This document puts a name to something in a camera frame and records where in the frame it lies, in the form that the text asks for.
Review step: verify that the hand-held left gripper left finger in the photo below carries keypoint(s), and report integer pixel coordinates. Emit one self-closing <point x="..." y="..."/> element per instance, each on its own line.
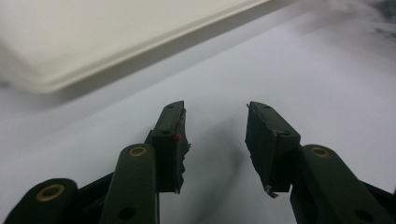
<point x="168" y="149"/>

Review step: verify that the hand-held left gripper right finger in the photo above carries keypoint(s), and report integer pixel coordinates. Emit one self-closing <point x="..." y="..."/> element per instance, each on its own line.
<point x="267" y="149"/>

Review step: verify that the white plastic bin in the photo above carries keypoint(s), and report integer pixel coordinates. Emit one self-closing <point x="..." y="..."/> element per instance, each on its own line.
<point x="102" y="34"/>

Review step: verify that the white table mat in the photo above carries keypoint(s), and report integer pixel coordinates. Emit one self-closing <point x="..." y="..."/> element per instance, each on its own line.
<point x="236" y="77"/>

